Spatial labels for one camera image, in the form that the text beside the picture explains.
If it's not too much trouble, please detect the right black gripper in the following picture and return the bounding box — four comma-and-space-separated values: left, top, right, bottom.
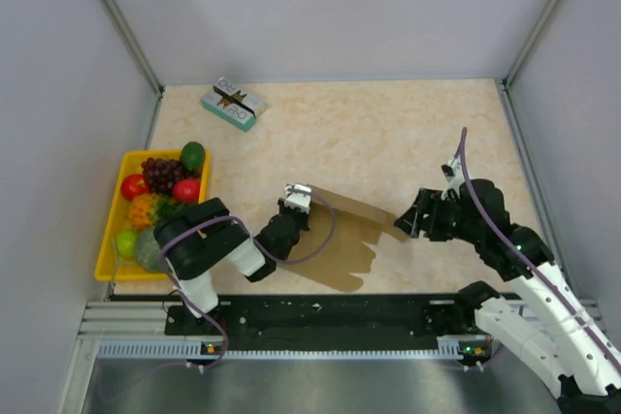
393, 186, 482, 243

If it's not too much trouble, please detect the brown cardboard box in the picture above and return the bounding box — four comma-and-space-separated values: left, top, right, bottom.
282, 186, 408, 293

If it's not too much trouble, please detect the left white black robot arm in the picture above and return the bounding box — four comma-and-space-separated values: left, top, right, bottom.
153, 193, 311, 334

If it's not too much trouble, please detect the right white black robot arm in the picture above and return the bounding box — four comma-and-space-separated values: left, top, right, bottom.
394, 179, 620, 413

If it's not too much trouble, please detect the red tomato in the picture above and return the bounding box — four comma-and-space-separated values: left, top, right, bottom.
173, 178, 201, 204

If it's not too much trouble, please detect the green avocado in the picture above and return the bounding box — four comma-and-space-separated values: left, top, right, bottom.
180, 142, 206, 171

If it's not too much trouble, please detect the white teal printed carton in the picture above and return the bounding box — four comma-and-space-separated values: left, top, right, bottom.
201, 77, 267, 132

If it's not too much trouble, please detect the dark purple grape bunch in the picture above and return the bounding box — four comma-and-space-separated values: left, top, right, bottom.
141, 158, 188, 194

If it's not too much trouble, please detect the green melon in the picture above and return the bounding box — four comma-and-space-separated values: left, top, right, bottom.
134, 227, 162, 273

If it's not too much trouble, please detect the orange bumpy fruit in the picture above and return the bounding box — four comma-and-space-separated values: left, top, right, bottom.
126, 193, 160, 232

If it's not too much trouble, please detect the red apple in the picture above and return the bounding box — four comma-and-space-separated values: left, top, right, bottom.
120, 174, 149, 201

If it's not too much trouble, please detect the green lime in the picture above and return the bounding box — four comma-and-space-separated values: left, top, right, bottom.
114, 230, 140, 259

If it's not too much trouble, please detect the yellow plastic tray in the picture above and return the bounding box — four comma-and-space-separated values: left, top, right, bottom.
94, 149, 211, 282

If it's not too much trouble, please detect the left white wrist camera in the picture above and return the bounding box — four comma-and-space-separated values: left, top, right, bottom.
283, 184, 312, 214

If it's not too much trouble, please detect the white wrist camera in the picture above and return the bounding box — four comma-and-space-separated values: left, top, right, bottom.
441, 154, 465, 202
283, 184, 312, 214

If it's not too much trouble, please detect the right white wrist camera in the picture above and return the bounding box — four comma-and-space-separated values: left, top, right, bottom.
441, 154, 465, 202

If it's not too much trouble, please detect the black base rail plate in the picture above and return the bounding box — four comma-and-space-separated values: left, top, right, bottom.
164, 292, 515, 352

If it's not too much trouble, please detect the grey slotted cable duct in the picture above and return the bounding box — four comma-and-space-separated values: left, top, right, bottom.
96, 337, 465, 361

